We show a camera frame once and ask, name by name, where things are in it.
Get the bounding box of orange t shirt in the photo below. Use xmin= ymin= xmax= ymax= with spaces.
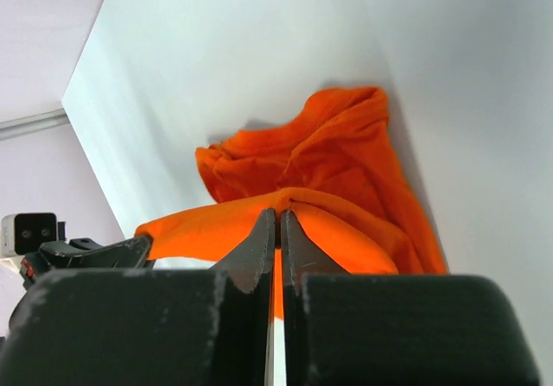
xmin=135 ymin=85 xmax=448 ymax=321

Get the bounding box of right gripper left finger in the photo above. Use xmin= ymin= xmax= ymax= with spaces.
xmin=1 ymin=209 xmax=276 ymax=385

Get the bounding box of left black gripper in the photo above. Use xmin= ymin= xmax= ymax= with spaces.
xmin=19 ymin=221 xmax=152 ymax=289

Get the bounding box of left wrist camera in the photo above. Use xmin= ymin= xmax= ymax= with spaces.
xmin=1 ymin=212 xmax=58 ymax=257

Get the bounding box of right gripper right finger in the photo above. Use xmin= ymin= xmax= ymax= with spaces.
xmin=281 ymin=211 xmax=540 ymax=385

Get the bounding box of left aluminium frame post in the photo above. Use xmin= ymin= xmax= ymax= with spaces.
xmin=0 ymin=108 xmax=70 ymax=141

